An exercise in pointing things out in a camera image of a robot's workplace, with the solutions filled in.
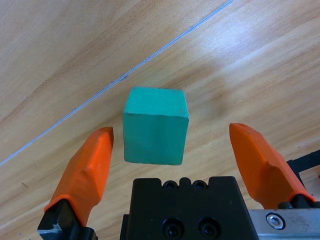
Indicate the green wooden cube block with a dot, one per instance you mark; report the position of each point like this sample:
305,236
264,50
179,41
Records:
155,130

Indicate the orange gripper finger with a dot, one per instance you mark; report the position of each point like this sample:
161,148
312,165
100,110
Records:
262,170
85,175

